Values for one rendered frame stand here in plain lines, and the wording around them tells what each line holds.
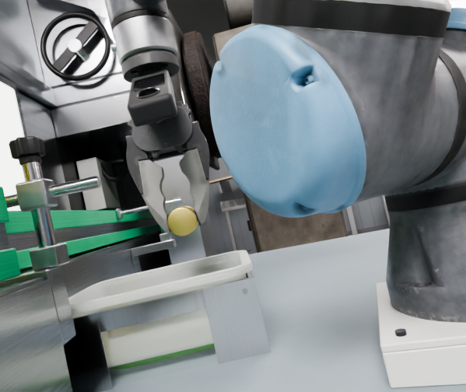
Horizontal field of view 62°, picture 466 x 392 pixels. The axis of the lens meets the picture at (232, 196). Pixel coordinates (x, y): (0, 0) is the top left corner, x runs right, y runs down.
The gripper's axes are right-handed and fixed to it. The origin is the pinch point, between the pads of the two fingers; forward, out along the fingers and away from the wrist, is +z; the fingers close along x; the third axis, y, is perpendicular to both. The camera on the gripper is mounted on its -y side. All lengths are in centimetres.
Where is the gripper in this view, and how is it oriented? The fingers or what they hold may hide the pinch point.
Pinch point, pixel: (182, 218)
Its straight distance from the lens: 47.6
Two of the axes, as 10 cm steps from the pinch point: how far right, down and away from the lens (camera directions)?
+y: -0.3, 0.2, 10.0
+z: 2.2, 9.8, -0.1
